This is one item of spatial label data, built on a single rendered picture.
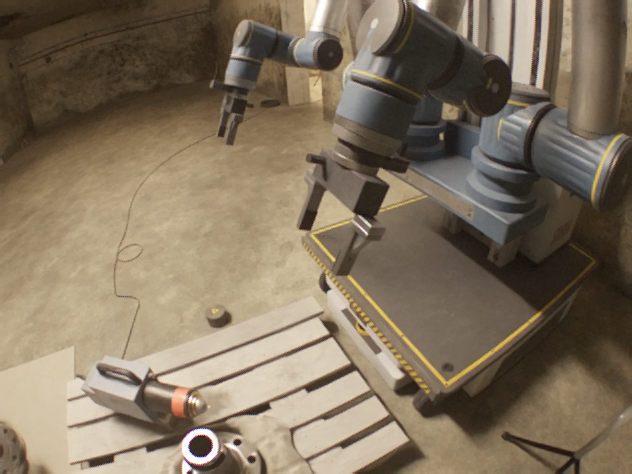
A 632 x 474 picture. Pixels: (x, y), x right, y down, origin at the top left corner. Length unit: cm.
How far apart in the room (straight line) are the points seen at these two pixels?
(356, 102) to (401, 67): 8
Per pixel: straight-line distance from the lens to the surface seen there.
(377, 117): 46
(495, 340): 126
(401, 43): 46
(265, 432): 121
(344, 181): 49
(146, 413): 122
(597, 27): 81
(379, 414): 125
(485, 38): 146
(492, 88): 58
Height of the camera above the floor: 127
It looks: 35 degrees down
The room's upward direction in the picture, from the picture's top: 4 degrees counter-clockwise
